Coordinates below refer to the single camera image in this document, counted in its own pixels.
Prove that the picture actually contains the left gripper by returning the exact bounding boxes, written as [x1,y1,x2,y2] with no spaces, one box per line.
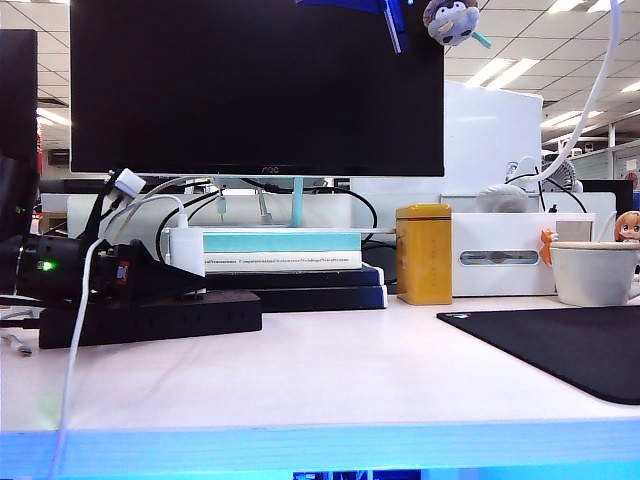
[94,239,207,302]

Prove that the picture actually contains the white charger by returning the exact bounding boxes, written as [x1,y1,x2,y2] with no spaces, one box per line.
[167,227,207,294]

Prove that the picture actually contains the white charger cable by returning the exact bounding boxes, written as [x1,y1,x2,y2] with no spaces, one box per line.
[47,194,190,480]

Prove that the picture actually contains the black power strip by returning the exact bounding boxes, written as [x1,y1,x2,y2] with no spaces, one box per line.
[38,289,264,350]

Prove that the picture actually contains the white book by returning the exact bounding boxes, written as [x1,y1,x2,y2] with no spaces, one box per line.
[203,250,364,273]

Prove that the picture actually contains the teal book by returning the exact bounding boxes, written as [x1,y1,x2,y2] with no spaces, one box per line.
[202,230,364,254]

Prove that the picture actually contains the black stacked books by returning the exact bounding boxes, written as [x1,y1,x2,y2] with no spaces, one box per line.
[204,263,386,290]

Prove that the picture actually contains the silver monitor stand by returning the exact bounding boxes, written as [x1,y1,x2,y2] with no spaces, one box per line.
[212,174,396,234]

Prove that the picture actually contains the white desk divider panel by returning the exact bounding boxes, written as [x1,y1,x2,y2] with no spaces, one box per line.
[439,192,619,216]
[39,192,381,279]

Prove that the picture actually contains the black AOC monitor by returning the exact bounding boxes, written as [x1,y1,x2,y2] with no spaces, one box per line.
[69,0,445,177]

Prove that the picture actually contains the black side monitor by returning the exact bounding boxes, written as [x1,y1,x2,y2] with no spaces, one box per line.
[0,28,40,166]

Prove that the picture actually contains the yellow rectangular tin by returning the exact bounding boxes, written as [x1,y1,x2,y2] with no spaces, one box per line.
[395,203,454,306]

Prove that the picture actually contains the white tissue box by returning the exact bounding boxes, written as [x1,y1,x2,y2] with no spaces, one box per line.
[451,211,559,298]

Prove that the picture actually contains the grey round cushion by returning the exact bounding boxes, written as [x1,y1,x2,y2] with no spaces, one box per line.
[474,183,531,214]

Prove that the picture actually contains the tall white partition board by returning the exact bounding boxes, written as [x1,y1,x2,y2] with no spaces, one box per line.
[443,79,545,196]

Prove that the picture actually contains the small orange cat figurine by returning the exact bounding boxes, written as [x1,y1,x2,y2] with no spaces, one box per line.
[539,228,557,265]

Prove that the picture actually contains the grey penguin plush toy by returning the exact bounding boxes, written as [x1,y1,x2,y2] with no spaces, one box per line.
[422,0,494,49]

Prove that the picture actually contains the black Corsair mouse pad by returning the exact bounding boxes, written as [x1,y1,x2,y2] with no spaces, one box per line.
[436,305,640,406]

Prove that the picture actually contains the small white desk fan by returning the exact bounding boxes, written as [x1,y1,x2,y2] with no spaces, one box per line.
[503,155,585,195]

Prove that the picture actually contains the pale ceramic mug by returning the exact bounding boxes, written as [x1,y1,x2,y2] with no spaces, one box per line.
[549,247,640,307]

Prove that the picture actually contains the round wooden mug lid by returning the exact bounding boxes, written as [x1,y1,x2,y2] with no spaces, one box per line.
[549,239,640,251]

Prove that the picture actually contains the black background monitor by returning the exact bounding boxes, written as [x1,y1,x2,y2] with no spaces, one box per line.
[582,179,636,221]

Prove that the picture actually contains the orange-haired anime figurine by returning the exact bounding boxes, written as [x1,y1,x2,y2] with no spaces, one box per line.
[614,210,640,244]

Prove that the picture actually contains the black looped cable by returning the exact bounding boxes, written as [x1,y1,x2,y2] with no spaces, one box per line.
[155,192,224,264]

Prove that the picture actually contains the grey-white long cable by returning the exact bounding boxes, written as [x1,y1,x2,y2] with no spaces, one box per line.
[99,175,219,236]

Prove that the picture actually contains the white cable connector block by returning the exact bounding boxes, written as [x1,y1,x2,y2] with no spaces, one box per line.
[113,168,147,202]

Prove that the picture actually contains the black power strip cord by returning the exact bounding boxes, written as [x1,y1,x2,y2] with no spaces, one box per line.
[0,315,44,331]

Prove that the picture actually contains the white cable plug end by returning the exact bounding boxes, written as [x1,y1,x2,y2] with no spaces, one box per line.
[0,333,35,359]

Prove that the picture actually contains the black monitor cable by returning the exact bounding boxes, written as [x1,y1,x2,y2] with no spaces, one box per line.
[249,178,379,232]

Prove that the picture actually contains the blue flat strap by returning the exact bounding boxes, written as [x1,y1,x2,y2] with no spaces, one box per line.
[294,0,412,55]

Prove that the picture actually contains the thick white hanging cable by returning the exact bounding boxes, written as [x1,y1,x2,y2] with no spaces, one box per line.
[537,0,626,182]

